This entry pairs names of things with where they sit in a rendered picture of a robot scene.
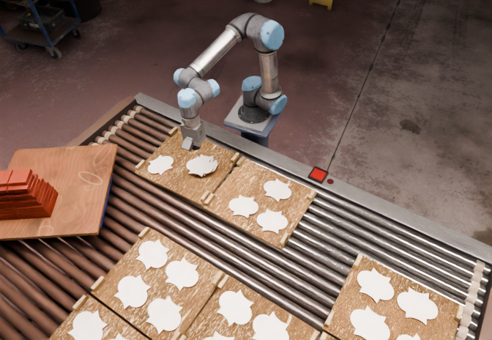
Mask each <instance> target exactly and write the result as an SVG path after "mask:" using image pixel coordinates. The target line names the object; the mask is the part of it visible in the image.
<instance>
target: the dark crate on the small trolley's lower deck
mask: <svg viewBox="0 0 492 340"><path fill-rule="evenodd" d="M34 6H35V8H36V10H37V12H38V15H39V17H40V19H41V21H42V23H43V26H44V27H45V30H46V32H47V33H49V34H53V33H54V32H55V31H56V30H57V29H58V28H59V27H60V26H62V25H63V24H64V23H65V22H67V21H68V20H67V17H66V16H65V13H64V10H63V9H62V8H56V7H46V6H42V5H37V4H34ZM29 15H31V16H30V17H29V18H27V19H26V17H28V16H29ZM16 18H17V20H19V23H20V26H22V29H27V30H32V31H36V32H42V31H41V29H40V26H39V24H38V22H37V20H36V18H35V17H34V13H33V12H32V10H31V7H30V8H28V9H27V10H25V11H24V12H22V13H21V14H20V15H19V16H18V17H16Z"/></svg>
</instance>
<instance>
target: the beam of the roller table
mask: <svg viewBox="0 0 492 340"><path fill-rule="evenodd" d="M134 98H135V99H136V101H137V104H138V106H142V107H144V108H145V109H147V110H149V111H151V112H153V113H156V114H158V115H160V116H162V117H165V118H166V119H169V120H171V121H173V122H175V123H177V124H179V125H180V124H181V123H182V121H181V119H182V116H181V112H180V110H179V109H178V108H174V107H173V106H170V105H168V104H166V103H163V102H161V101H159V100H156V99H154V98H152V97H150V96H148V95H145V94H143V93H141V92H139V93H138V94H137V95H136V96H135V97H134ZM200 120H201V121H204V120H202V119H200ZM204 129H205V134H206V137H208V138H210V139H212V140H215V141H217V142H219V143H221V144H224V145H226V146H227V147H230V148H232V149H235V150H236V151H238V152H241V153H243V154H245V155H248V156H250V157H252V158H254V159H256V160H259V161H261V162H262V163H265V164H267V165H269V166H271V167H274V168H276V169H278V170H280V171H283V172H285V173H287V174H289V175H291V176H293V177H296V178H297V179H300V180H302V181H304V182H307V183H309V184H311V185H313V186H315V187H317V188H320V189H322V190H323V191H326V192H328V193H331V194H333V195H335V196H337V197H339V198H341V199H344V200H346V201H348V202H351V203H352V204H355V205H357V206H359V207H361V208H363V209H365V210H368V211H370V212H372V213H374V214H377V215H379V216H381V217H382V218H386V219H387V220H389V221H392V222H394V223H396V224H398V225H400V226H403V227H405V228H407V229H410V230H412V231H413V232H416V233H418V234H421V235H422V236H424V237H427V238H429V239H431V240H433V241H436V242H438V243H440V244H442V245H445V246H447V247H448V248H451V249H453V250H455V251H457V252H459V253H462V254H464V255H466V256H469V257H471V258H472V259H475V260H479V261H481V262H484V263H485V264H486V265H488V266H490V267H492V247H491V246H489V245H487V244H484V243H482V242H480V241H478V240H475V239H473V238H471V237H468V236H466V235H464V234H461V233H460V232H457V231H455V230H453V229H450V228H448V227H446V226H443V225H441V224H440V223H437V222H435V221H432V220H430V219H428V218H425V217H423V216H421V215H418V214H416V213H414V212H412V211H410V210H407V209H405V208H403V207H400V206H398V205H396V204H393V203H392V202H389V201H387V200H384V199H382V198H380V197H377V196H375V195H373V194H371V193H368V192H366V191H364V190H362V189H359V188H357V187H354V186H353V185H350V184H348V183H346V182H343V181H341V180H339V179H336V178H334V177H331V176H329V175H327V177H326V179H325V180H324V182H323V183H322V184H320V183H318V182H315V181H313V180H310V179H308V175H309V173H310V172H311V171H312V169H313V168H311V167H309V166H306V165H305V164H303V163H300V162H298V161H296V160H293V159H291V158H288V157H286V156H285V155H281V154H280V153H277V152H275V151H273V150H270V149H268V148H266V147H263V146H261V145H259V144H257V143H255V142H252V141H250V140H247V139H246V138H243V137H241V136H238V135H236V134H234V133H232V132H229V131H227V130H225V129H222V128H221V127H218V126H216V125H213V124H211V123H209V122H206V121H204ZM328 179H332V180H333V181H334V182H333V183H332V184H329V183H327V180H328Z"/></svg>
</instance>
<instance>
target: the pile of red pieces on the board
mask: <svg viewBox="0 0 492 340"><path fill-rule="evenodd" d="M32 172H33V171H32V170H31V169H18V170H6V171H0V221H5V220H18V219H28V218H50V217H51V215H52V212H53V209H54V206H55V203H56V200H57V197H58V195H59V194H58V192H57V191H56V189H55V188H54V187H53V186H52V185H49V183H48V182H45V181H44V179H43V178H38V177H39V176H38V175H37V174H32Z"/></svg>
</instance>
